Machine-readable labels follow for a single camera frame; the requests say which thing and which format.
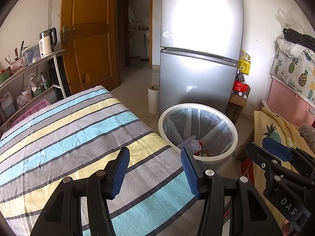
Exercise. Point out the kitchen knife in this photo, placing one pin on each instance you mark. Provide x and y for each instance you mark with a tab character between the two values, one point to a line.
21	50

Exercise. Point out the white trash bin with liner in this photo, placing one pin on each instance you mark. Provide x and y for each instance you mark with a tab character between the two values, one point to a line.
211	127

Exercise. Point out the white electric kettle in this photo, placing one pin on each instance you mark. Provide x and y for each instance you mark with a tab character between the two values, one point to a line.
46	45

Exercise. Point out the clear plastic oil jug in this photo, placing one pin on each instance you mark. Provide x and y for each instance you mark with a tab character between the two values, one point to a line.
7	107

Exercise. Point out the pink storage drawer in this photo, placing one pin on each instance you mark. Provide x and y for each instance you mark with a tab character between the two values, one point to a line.
283	95

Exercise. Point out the clear plastic storage box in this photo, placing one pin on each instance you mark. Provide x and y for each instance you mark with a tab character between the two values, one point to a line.
30	52

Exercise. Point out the white paper roll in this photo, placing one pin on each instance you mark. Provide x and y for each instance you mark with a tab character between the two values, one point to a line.
153	100

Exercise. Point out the red plastic bag in box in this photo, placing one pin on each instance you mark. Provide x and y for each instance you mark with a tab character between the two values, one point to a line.
240	86

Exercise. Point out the brown wooden door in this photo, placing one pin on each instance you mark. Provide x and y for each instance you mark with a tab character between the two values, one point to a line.
91	41

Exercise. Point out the clear plastic wall bag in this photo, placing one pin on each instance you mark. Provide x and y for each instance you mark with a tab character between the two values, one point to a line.
286	18

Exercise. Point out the yellow plastic bag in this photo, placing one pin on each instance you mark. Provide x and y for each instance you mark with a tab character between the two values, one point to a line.
244	64

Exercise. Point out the brown cardboard box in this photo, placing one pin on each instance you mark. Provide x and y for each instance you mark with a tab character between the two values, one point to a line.
233	110

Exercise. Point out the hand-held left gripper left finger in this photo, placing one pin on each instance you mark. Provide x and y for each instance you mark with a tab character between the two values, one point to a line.
119	174

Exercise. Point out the white cloth bag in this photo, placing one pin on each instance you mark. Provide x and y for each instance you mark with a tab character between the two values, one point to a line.
288	46

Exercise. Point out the white pineapple print cloth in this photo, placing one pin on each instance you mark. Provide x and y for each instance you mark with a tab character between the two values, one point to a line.
290	68

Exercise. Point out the white plastic bags bundle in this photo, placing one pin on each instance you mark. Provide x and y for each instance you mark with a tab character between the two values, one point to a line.
34	78

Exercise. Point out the green basin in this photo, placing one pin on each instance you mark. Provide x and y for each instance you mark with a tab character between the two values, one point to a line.
4	76

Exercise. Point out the white foam fruit net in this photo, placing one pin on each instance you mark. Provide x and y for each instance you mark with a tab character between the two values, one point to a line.
189	143

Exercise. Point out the pink storage box lid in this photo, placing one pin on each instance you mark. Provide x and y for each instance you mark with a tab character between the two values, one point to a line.
34	108

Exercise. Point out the black tall appliance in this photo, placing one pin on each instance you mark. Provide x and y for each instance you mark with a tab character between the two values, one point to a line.
64	73

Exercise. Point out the white plastic container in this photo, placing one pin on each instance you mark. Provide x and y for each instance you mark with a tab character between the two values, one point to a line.
27	93

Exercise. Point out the silver refrigerator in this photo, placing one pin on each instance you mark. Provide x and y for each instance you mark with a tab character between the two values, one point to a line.
196	78

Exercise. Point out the grey fluffy cloth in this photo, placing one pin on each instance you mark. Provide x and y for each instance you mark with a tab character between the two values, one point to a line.
307	135

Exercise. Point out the white metal shelf rack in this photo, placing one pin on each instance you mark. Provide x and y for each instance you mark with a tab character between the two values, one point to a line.
59	78

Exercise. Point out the red plastic object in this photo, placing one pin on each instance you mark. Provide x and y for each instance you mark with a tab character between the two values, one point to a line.
247	174

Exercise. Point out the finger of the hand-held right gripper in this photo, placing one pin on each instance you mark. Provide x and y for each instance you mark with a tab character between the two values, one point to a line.
278	148
256	154

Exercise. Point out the yellow pineapple blanket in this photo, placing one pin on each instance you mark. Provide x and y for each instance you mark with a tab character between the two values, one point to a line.
260	123

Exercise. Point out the pink utensil holder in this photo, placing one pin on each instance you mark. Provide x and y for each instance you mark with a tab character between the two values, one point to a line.
17	65

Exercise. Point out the black bag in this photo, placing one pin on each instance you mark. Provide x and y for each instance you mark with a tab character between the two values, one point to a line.
297	37

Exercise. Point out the clear bag of food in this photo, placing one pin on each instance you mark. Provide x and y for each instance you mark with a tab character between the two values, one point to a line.
21	102

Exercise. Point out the striped bed sheet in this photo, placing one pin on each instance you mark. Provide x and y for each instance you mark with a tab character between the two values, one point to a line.
73	140

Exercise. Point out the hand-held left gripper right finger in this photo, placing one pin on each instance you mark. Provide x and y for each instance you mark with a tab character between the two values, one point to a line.
193	174

